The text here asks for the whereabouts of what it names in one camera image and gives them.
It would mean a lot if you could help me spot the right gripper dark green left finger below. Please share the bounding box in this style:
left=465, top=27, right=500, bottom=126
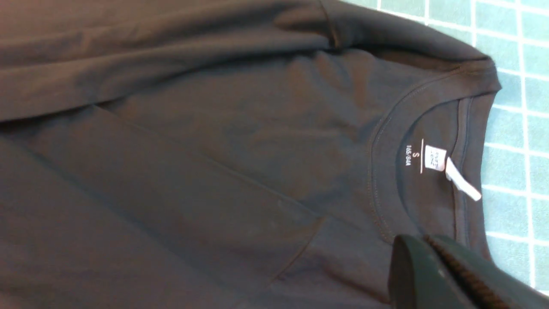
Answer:
left=388, top=235, right=477, bottom=309

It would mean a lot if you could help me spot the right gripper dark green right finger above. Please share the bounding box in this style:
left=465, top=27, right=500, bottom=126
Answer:
left=424, top=236, right=549, bottom=309

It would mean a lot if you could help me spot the dark gray long-sleeve top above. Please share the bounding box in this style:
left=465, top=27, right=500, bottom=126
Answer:
left=1, top=0, right=501, bottom=309

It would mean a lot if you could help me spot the green grid tablecloth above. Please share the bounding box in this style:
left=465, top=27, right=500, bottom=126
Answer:
left=353, top=0, right=549, bottom=294

